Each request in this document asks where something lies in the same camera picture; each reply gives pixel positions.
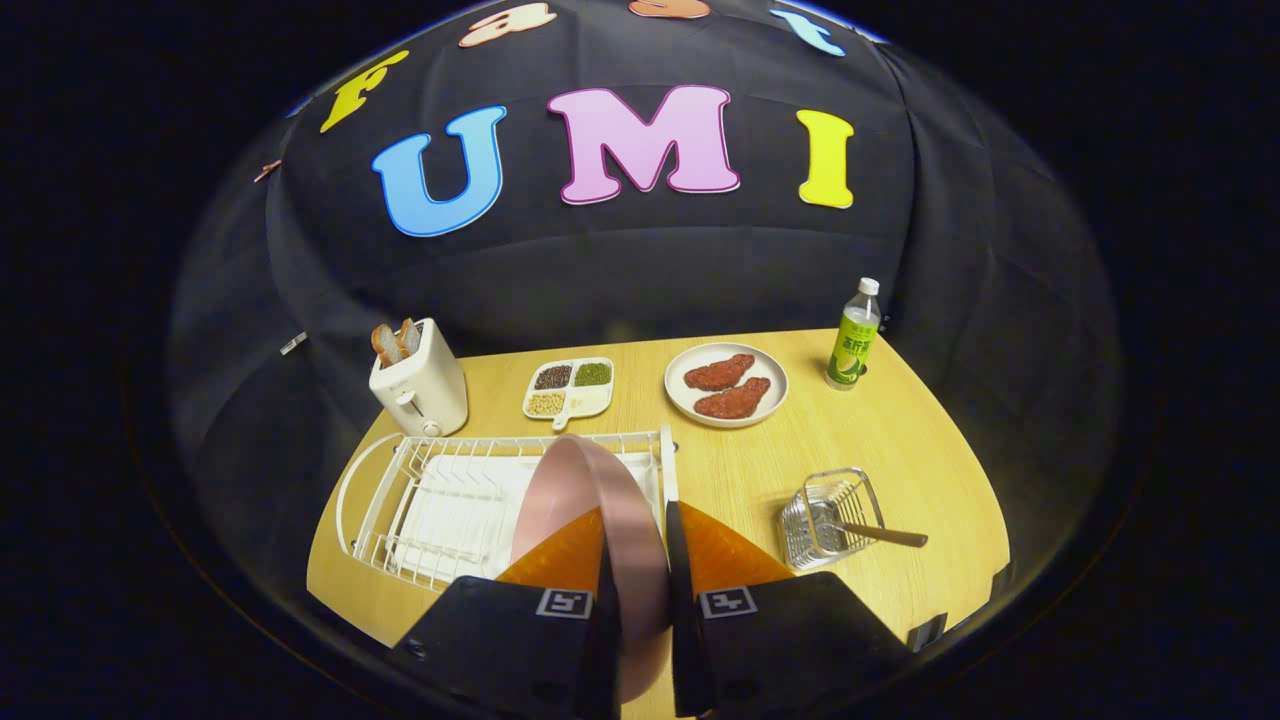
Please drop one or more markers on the green label drink bottle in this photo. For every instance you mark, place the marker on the green label drink bottle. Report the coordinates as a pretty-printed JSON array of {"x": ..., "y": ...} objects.
[{"x": 852, "y": 350}]

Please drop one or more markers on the white round plate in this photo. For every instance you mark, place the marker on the white round plate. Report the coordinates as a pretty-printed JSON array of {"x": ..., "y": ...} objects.
[{"x": 677, "y": 396}]

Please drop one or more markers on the pink cloth clip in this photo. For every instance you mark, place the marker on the pink cloth clip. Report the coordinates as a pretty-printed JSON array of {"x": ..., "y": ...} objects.
[{"x": 266, "y": 170}]

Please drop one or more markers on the white cloth clip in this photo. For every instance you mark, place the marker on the white cloth clip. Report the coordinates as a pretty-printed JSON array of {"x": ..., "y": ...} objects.
[{"x": 293, "y": 343}]

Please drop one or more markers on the black backdrop cloth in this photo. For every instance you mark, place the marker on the black backdrop cloth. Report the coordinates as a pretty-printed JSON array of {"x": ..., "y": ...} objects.
[{"x": 700, "y": 270}]

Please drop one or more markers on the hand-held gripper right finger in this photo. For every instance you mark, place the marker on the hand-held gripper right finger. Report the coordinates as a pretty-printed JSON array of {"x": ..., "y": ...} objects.
[{"x": 685, "y": 650}]

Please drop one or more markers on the white divided bean dish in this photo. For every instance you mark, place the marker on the white divided bean dish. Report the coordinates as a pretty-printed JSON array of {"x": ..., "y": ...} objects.
[{"x": 590, "y": 400}]

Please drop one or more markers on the toasted bread slice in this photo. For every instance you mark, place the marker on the toasted bread slice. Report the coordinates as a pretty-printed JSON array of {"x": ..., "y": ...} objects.
[
  {"x": 409, "y": 336},
  {"x": 385, "y": 343}
]

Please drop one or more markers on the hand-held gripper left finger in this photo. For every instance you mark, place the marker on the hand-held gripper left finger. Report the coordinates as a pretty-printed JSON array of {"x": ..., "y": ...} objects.
[{"x": 608, "y": 660}]

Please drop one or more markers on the white drip tray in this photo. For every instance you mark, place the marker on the white drip tray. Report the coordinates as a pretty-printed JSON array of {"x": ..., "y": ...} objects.
[{"x": 470, "y": 510}]

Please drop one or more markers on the brown meat piece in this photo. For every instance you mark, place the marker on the brown meat piece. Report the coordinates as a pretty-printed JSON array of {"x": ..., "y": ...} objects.
[
  {"x": 732, "y": 400},
  {"x": 718, "y": 372}
]

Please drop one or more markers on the white toaster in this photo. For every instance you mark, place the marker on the white toaster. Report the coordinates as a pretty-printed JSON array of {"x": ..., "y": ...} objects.
[{"x": 425, "y": 385}]

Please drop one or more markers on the black table edge clip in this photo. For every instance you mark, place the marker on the black table edge clip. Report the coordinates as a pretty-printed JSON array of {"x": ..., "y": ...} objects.
[
  {"x": 928, "y": 632},
  {"x": 1001, "y": 582}
]

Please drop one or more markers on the pink plate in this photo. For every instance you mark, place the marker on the pink plate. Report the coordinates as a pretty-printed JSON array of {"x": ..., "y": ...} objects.
[{"x": 600, "y": 480}]

